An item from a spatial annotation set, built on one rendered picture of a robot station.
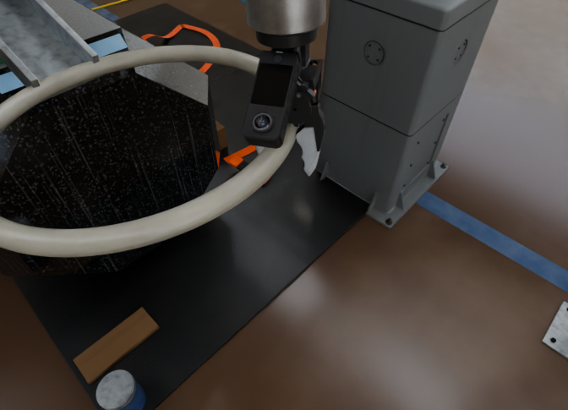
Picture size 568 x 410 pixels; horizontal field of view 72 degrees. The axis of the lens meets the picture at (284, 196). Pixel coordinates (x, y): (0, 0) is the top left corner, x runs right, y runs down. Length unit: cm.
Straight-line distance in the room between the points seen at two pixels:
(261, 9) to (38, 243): 34
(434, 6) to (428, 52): 12
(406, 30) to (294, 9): 86
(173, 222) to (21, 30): 62
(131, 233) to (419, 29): 102
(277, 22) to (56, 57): 54
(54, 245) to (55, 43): 53
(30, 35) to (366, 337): 122
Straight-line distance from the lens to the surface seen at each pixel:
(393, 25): 130
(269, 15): 45
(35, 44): 93
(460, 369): 146
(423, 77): 131
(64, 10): 134
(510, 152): 223
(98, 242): 45
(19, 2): 103
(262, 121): 44
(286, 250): 154
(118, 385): 127
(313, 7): 46
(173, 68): 126
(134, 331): 145
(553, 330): 166
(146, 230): 44
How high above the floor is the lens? 129
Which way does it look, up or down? 48 degrees down
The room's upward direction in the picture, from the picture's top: straight up
